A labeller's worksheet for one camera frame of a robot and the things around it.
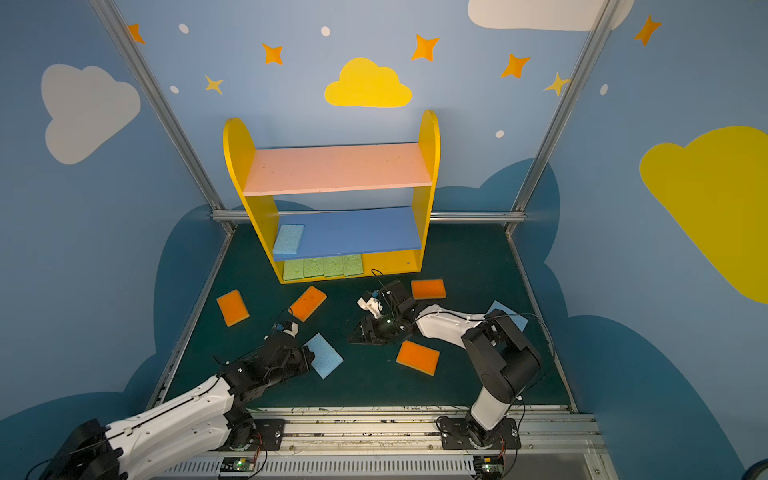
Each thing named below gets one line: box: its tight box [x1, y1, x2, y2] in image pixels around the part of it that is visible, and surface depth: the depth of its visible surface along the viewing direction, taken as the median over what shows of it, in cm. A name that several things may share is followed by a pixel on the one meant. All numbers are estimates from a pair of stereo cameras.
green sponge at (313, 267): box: [303, 257, 324, 277], surface depth 106 cm
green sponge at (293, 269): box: [283, 260, 304, 281], surface depth 106 cm
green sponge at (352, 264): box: [343, 254, 363, 276], surface depth 109 cm
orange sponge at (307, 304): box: [288, 286, 327, 323], surface depth 100 cm
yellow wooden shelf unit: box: [222, 110, 441, 284], surface depth 85 cm
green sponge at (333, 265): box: [323, 256, 344, 276], surface depth 108 cm
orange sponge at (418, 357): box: [396, 340, 440, 377], surface depth 88 cm
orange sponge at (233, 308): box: [216, 289, 250, 328], surface depth 98 cm
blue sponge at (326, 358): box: [302, 333, 344, 380], surface depth 88 cm
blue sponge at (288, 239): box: [274, 224, 304, 255], surface depth 98 cm
